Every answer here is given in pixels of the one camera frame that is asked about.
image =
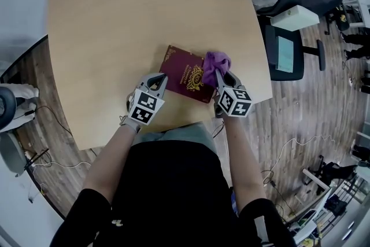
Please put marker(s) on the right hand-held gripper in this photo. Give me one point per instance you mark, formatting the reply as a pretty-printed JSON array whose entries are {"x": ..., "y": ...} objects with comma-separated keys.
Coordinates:
[{"x": 234, "y": 102}]

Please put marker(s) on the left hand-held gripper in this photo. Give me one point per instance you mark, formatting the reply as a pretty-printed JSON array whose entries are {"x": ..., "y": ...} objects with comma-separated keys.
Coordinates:
[{"x": 144, "y": 107}]

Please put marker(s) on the purple cloth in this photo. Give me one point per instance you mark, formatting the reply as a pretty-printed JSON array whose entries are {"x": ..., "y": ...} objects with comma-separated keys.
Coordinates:
[{"x": 215, "y": 65}]

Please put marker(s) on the dark red gold-patterned book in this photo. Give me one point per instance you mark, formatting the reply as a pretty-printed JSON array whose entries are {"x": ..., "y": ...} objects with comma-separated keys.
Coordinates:
[{"x": 179, "y": 72}]

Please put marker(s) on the person's right forearm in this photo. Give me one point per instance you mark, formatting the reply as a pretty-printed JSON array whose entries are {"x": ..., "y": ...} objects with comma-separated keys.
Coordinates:
[{"x": 242, "y": 165}]

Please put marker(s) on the person's left forearm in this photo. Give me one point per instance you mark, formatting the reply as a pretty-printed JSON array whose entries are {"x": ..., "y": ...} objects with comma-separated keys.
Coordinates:
[{"x": 107, "y": 162}]

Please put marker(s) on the person's left hand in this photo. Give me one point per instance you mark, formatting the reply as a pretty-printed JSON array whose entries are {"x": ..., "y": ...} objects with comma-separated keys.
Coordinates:
[{"x": 131, "y": 123}]

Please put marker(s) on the person's grey trousers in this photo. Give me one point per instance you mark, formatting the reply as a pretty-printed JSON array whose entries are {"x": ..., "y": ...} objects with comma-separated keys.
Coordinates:
[{"x": 185, "y": 133}]

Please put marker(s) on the pale green booklet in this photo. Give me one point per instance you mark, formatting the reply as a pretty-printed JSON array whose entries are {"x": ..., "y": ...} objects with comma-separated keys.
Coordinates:
[{"x": 284, "y": 53}]

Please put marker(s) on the white flat box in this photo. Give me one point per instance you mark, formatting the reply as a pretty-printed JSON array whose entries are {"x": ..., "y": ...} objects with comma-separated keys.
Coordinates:
[{"x": 295, "y": 18}]

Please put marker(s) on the person's black shirt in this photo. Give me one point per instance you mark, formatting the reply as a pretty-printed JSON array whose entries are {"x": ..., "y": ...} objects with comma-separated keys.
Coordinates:
[{"x": 173, "y": 196}]

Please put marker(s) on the white and black robot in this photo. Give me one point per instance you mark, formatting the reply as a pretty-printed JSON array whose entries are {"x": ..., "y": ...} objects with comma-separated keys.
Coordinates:
[{"x": 21, "y": 92}]

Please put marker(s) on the black equipment stand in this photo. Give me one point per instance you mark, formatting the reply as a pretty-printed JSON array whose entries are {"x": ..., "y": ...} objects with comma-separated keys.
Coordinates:
[{"x": 332, "y": 170}]

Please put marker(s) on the black antenna router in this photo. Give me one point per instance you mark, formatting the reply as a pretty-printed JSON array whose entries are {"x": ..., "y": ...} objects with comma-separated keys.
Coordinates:
[{"x": 36, "y": 157}]

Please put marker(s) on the white metal rack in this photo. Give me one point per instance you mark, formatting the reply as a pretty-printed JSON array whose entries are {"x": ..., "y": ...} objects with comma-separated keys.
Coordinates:
[{"x": 359, "y": 8}]

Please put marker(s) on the grey round device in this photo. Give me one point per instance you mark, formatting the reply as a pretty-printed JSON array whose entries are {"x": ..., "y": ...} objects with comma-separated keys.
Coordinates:
[{"x": 11, "y": 153}]

